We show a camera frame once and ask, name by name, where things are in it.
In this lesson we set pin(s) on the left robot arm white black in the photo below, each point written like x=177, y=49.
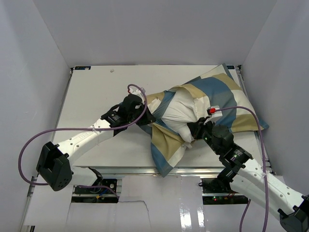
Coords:
x=56, y=162

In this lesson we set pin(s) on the blue label left corner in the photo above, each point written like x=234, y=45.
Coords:
x=82, y=67

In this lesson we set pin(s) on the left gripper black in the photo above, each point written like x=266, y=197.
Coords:
x=147, y=118

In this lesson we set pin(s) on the white pillow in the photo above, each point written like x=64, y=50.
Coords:
x=183, y=109

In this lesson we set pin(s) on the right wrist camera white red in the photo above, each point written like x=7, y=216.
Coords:
x=214, y=114

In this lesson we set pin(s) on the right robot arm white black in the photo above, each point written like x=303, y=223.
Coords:
x=243, y=174

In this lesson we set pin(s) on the blue beige white checked pillowcase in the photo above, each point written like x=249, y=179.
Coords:
x=167, y=146

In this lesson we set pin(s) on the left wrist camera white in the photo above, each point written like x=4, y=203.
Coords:
x=140, y=92

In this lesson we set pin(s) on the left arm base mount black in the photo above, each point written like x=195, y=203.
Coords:
x=102, y=190

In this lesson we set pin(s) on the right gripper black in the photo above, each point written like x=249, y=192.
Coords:
x=197, y=127

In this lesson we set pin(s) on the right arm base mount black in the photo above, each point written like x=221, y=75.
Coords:
x=215, y=192

